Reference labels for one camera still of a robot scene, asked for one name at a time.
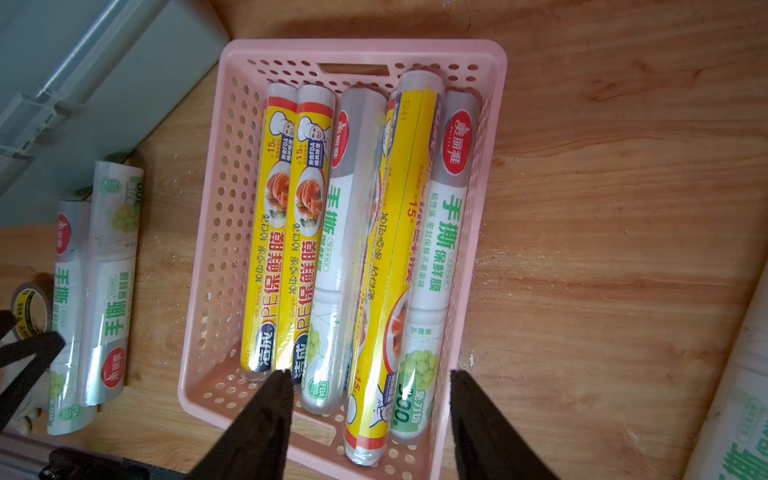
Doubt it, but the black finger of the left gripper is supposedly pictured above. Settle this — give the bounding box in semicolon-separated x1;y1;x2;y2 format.
1;332;65;429

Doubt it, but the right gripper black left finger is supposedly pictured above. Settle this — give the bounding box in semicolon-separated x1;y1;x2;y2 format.
186;370;294;479

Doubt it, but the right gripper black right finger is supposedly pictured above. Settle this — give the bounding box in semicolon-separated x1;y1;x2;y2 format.
450;370;556;479

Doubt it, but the pink plastic basket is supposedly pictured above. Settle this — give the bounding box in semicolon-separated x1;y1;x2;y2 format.
178;38;508;479

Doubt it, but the green white wrap roll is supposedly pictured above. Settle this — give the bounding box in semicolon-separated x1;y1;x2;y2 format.
389;91;482;445

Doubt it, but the silver green wrap roll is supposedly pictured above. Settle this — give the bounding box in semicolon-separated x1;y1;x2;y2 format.
77;161;144;407

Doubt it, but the white red label wrap roll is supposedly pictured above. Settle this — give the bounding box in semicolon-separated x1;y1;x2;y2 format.
684;272;767;480

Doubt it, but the yellow orange wrap roll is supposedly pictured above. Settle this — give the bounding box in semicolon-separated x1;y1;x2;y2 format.
345;70;444;467

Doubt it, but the silver foil wrap roll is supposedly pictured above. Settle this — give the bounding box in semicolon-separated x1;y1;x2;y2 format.
301;87;387;416

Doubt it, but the yellow tape roll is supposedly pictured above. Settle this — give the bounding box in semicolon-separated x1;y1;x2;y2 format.
11;281;53;340

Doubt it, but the grey translucent storage box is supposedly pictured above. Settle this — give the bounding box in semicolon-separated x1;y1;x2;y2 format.
1;1;230;226

